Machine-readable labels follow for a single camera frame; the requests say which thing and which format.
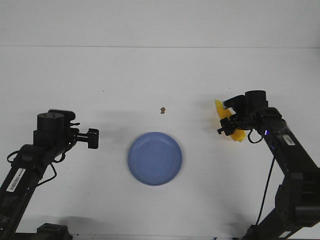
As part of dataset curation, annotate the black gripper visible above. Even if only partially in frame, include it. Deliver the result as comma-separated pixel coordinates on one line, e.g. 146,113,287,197
67,127,99,149
217,95,260,136

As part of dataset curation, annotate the yellow corn cob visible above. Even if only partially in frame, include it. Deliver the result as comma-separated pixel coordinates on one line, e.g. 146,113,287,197
214,99,246,142

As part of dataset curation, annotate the blue round plate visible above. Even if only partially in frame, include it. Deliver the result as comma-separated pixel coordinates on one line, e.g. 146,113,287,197
127,132,183,186

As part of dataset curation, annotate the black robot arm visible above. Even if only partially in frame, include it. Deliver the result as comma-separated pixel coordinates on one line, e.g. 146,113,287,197
214,90,320,240
0,109,99,240

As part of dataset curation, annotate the small brown table stain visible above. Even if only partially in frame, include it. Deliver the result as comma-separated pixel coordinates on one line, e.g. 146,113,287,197
160,107,166,114

